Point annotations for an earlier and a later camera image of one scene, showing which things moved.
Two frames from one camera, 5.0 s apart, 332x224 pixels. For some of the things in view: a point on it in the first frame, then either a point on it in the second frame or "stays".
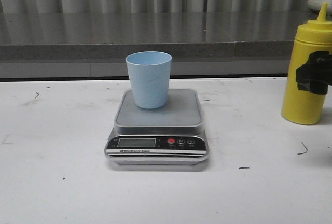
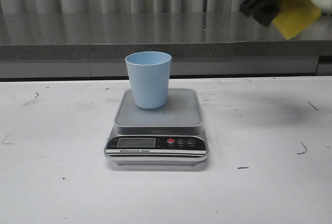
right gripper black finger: (316, 75) to (263, 5)
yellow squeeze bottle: (299, 107) to (296, 13)
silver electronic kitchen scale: (173, 135) stays
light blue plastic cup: (149, 72) stays
